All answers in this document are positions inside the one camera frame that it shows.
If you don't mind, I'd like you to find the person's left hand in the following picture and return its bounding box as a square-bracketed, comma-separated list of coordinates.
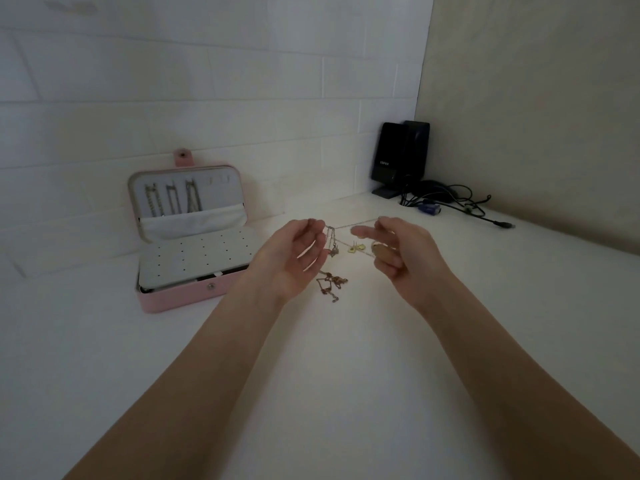
[247, 218, 329, 303]

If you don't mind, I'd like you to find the gold chain necklace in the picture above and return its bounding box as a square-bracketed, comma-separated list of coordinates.
[316, 272, 349, 304]

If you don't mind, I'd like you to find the thin silver chain necklace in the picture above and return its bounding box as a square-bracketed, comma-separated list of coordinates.
[324, 220, 382, 259]

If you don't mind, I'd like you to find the person's left forearm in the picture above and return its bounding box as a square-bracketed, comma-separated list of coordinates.
[64, 273, 292, 480]

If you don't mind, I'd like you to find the black desktop speaker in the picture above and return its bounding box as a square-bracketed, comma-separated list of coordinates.
[370, 122, 414, 199]
[403, 120, 431, 181]

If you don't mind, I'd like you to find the person's right hand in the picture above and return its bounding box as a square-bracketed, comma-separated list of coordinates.
[352, 216, 454, 315]

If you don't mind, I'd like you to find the person's right forearm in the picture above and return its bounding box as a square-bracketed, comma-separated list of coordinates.
[414, 275, 640, 480]

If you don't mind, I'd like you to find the pink jewelry box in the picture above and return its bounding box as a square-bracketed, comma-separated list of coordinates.
[127, 149, 267, 315]

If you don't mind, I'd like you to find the black cable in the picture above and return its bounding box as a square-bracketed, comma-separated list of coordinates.
[399, 181, 516, 230]

